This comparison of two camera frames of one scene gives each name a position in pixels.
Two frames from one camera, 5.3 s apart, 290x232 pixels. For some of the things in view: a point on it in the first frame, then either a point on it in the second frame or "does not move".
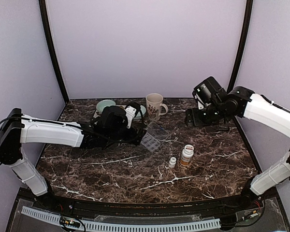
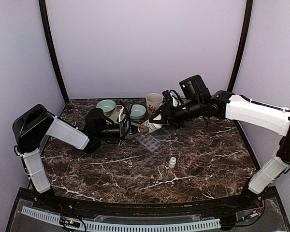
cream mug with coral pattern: (155, 108) does not move
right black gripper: (193, 119) to (169, 116)
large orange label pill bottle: (187, 154) to (151, 125)
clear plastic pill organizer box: (153, 134) does not move
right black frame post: (249, 5) does not move
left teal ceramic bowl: (103, 103) does not move
